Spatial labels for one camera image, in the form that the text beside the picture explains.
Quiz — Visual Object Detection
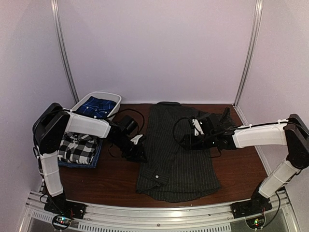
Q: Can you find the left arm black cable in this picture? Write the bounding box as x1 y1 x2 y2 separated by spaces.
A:
106 109 145 158

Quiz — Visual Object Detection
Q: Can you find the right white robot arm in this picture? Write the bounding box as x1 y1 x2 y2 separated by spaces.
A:
178 114 309 214

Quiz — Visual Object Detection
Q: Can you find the black white checkered folded shirt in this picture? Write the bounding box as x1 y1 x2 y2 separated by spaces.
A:
57 132 98 165

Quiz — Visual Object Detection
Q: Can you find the white plastic basket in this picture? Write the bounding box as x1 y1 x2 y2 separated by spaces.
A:
71 91 122 120

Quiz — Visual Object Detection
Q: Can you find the left aluminium corner post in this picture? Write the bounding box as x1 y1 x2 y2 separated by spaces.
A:
50 0 79 103

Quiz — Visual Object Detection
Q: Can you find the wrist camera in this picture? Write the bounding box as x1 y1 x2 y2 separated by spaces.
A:
192 119 204 136
130 134 146 145

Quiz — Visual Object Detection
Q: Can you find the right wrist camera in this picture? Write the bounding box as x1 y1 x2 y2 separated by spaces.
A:
192 119 204 136

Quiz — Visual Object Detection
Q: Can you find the blue plaid shirt in basket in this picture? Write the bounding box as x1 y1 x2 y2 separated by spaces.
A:
74 96 116 119

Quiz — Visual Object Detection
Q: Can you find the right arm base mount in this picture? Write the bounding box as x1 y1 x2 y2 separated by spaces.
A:
231 192 272 218

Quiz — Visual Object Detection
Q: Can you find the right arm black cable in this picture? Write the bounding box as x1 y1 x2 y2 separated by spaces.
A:
173 117 223 159

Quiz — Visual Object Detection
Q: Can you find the dark grey pinstriped shirt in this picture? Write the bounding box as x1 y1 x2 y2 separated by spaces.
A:
136 102 221 203

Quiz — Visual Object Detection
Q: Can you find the right aluminium corner post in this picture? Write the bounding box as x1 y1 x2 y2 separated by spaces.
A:
233 0 263 108

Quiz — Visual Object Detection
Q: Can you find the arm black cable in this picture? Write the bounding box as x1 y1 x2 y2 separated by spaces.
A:
173 117 223 159
106 109 145 158

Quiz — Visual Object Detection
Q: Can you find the front aluminium rail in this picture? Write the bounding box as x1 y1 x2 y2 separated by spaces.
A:
19 190 300 232

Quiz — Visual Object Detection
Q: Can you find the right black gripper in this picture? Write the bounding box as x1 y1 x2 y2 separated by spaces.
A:
179 133 216 151

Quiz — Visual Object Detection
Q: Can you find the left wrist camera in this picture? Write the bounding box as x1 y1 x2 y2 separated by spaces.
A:
130 134 146 145

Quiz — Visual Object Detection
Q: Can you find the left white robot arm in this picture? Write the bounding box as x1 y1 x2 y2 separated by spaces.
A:
32 103 147 215

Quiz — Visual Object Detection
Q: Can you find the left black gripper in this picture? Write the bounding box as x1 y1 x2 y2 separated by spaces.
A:
112 136 148 163

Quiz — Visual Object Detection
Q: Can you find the aluminium corner post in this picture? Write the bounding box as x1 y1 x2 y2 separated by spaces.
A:
50 0 79 103
233 0 263 108

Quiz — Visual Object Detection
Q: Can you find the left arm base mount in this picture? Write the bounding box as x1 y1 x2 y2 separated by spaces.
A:
42 187 86 219

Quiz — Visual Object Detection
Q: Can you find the blue folded shirt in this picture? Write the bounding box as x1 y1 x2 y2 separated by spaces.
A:
58 139 104 169

